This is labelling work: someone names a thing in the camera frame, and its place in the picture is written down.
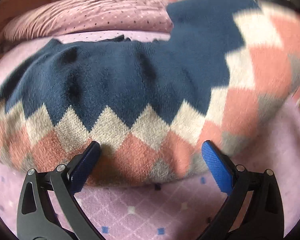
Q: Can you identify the navy diamond-pattern knit sweater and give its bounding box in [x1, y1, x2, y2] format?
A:
[0, 0, 300, 187]

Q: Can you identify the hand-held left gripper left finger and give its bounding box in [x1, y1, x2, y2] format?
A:
[16, 141, 102, 240]

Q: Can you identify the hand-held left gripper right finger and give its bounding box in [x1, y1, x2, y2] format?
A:
[201, 141, 284, 240]

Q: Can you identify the purple dotted bed sheet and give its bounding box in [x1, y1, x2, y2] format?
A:
[0, 30, 300, 240]

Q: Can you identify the pink dotted pillow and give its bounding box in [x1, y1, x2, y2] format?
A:
[0, 0, 175, 41]

